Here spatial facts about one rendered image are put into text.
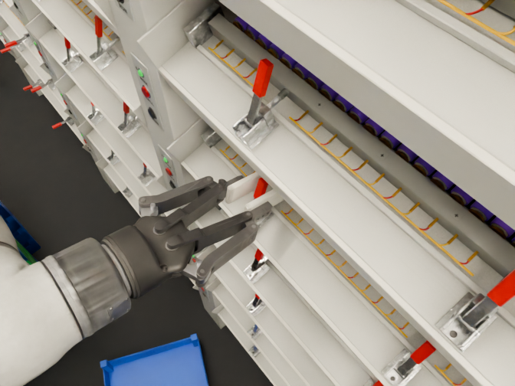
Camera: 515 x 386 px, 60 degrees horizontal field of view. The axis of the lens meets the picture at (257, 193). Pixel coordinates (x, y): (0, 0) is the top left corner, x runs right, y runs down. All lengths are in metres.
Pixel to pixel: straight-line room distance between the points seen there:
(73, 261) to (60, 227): 1.39
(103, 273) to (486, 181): 0.34
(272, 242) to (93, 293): 0.27
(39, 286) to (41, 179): 1.57
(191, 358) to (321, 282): 0.99
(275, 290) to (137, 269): 0.37
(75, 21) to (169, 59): 0.45
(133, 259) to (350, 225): 0.22
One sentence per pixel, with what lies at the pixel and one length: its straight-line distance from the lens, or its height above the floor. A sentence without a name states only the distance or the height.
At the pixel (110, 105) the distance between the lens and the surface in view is 1.09.
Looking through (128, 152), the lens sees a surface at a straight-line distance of 1.23.
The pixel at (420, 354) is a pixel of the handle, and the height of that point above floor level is 1.01.
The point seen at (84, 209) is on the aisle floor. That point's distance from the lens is 1.86.
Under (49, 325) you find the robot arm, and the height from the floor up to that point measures 1.10.
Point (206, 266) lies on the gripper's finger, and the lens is 0.49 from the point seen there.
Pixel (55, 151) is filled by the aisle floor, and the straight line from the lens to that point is 2.08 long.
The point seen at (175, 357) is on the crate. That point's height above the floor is 0.00.
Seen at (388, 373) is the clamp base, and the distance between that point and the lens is 0.58.
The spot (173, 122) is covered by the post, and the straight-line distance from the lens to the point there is 0.64.
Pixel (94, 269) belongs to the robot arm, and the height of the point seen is 1.09.
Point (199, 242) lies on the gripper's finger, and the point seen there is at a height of 1.03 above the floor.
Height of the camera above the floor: 1.49
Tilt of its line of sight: 57 degrees down
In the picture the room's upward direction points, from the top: straight up
